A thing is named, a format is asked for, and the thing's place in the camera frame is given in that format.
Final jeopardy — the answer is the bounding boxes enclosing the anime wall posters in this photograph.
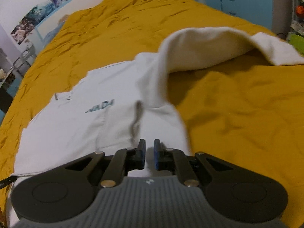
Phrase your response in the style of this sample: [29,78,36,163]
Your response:
[11,0,68,45]

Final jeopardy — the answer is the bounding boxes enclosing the blue white wardrobe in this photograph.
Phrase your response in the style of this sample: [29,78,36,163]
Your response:
[205,0,292,34]

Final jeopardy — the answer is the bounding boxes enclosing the white blue headboard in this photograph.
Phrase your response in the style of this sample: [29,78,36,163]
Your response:
[35,0,103,41]

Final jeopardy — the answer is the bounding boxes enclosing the grey rolling cart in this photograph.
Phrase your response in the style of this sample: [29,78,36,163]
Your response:
[13,45,37,77]

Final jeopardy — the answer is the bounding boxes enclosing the white t-shirt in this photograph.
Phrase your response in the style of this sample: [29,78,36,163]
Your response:
[7,26,304,228]

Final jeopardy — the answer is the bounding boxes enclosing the blue pillow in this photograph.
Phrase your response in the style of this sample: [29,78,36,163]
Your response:
[43,14,70,47]

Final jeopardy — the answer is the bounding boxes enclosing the mustard yellow quilt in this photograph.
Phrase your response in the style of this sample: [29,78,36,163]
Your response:
[1,0,303,227]

